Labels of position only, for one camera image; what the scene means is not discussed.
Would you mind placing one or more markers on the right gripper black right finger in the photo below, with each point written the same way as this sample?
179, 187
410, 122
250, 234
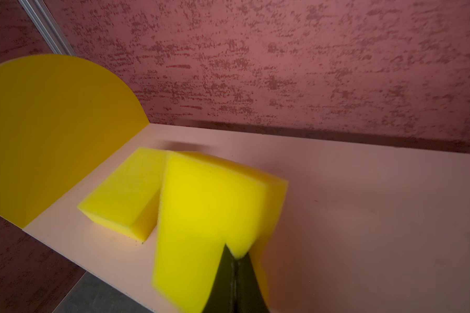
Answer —
247, 294

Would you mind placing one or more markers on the yellow shelf unit pink blue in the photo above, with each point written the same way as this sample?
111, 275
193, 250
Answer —
363, 228

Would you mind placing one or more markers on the yellow square sponge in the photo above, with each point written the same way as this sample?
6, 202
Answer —
207, 203
127, 201

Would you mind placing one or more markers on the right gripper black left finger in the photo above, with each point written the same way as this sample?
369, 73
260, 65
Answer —
222, 295

